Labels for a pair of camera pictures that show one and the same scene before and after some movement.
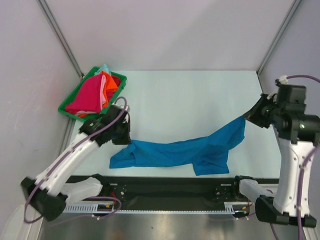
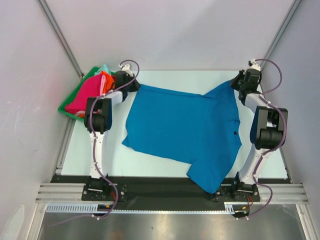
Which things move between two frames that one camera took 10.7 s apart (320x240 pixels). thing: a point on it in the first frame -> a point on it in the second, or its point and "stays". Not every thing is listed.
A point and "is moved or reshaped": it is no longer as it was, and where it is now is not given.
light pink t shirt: [102, 98] stays
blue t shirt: [208, 154] is moved or reshaped
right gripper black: [260, 110] -> [236, 82]
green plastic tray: [61, 107] stays
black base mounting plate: [161, 193] stays
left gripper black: [126, 140] -> [136, 85]
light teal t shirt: [104, 68] stays
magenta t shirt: [87, 97] stays
